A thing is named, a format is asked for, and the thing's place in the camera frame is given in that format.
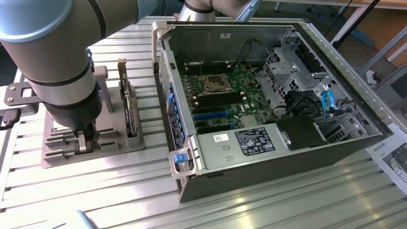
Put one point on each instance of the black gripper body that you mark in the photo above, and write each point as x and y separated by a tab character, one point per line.
75	112

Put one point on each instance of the green RAM stick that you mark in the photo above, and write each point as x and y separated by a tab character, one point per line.
107	146

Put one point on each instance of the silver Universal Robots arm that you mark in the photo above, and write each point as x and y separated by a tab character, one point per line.
47	47

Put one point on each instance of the black RAM slot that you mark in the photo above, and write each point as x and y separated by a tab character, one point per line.
221	97
207	63
219	94
221	103
207	66
221	100
207	69
207	72

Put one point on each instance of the grey parts rack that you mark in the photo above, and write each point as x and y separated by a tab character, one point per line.
120	148

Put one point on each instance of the black graphics card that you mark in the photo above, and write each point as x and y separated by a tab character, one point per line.
130	105

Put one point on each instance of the blue case latch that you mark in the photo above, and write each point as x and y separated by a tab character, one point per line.
179	159

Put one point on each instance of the grey blue rounded object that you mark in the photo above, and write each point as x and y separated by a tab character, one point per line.
47	218

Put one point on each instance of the black expansion slot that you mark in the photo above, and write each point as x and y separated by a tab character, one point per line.
210	109

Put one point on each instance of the blue expansion slot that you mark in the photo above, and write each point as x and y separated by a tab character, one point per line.
213	116

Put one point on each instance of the silver power supply unit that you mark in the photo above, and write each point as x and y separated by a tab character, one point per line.
219	152

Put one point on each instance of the metal CPU socket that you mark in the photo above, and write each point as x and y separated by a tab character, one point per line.
214	84

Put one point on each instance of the silver chipset heatsink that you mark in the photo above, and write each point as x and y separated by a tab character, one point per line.
250	121

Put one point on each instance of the green motherboard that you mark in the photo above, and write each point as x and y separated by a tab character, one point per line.
245	83

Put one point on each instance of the black open PC case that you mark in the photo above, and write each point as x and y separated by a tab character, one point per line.
254	181

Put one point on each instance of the black plastic shroud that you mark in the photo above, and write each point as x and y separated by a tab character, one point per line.
302	133

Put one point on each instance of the metal disk bay cage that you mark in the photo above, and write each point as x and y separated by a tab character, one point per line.
286	78

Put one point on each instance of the white power strip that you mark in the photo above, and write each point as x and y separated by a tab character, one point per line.
373	76

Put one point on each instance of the printed paper sheet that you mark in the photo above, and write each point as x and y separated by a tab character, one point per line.
389	157

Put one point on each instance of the black stand pole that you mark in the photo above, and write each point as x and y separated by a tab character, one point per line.
359	21

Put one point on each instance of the grey computer tower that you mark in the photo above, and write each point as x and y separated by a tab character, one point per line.
394	86

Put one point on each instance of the white desk with wood panel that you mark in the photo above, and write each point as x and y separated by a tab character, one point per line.
394	28

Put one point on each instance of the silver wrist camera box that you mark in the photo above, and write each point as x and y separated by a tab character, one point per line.
27	110

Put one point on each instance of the dark grey camera mount bracket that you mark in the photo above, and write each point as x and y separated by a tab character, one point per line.
19	94

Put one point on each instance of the aluminium frame rail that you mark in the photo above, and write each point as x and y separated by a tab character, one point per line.
243	10

